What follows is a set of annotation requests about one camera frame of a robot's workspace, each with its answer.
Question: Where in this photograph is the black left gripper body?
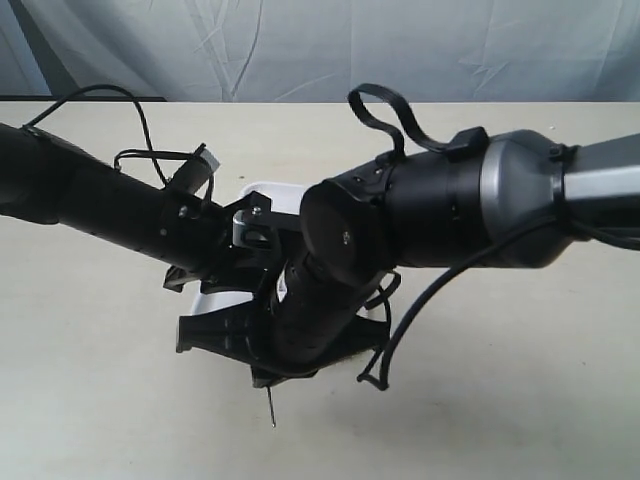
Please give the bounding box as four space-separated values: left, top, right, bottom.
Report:
163 192 271 293

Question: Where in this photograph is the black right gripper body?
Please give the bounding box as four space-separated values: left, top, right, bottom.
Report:
251 254 387 388

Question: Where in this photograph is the thin metal skewer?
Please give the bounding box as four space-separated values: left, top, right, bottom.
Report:
266 386 277 429

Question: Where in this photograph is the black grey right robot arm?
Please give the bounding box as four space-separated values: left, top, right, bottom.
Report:
176 130 639 390

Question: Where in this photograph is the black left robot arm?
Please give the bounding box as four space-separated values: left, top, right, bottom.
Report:
1 125 264 293

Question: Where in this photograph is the white rectangular plastic tray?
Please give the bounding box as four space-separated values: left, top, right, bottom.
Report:
188 181 396 371

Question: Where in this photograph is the white backdrop curtain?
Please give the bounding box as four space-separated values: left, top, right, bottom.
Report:
1 1 639 102

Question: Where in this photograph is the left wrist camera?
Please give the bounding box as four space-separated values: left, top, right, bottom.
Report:
168 143 220 194

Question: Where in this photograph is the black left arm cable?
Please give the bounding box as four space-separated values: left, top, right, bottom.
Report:
22 84 216 206

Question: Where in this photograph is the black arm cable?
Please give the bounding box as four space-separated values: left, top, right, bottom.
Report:
357 144 640 391
22 84 216 206

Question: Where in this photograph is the black flat ribbon cable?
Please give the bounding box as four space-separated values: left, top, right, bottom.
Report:
347 83 489 161

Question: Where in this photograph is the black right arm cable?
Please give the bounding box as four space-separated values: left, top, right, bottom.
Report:
357 144 640 391

